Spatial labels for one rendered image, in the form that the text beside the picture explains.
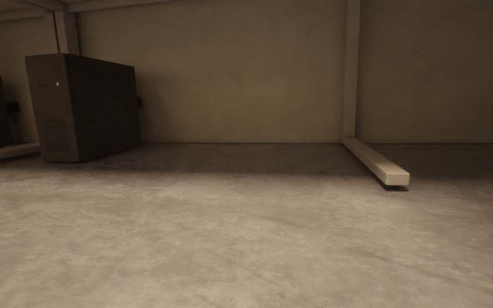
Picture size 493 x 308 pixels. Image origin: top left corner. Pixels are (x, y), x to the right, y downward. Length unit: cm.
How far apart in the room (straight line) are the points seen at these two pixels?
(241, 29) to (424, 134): 100
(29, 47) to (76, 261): 172
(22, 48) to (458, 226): 213
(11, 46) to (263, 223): 193
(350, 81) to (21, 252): 118
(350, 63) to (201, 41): 72
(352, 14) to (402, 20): 26
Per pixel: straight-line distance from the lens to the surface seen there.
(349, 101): 127
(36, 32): 204
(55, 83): 119
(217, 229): 48
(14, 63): 215
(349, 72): 127
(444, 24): 153
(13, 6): 196
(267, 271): 37
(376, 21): 144
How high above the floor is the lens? 21
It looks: 11 degrees down
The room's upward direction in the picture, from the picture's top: 2 degrees counter-clockwise
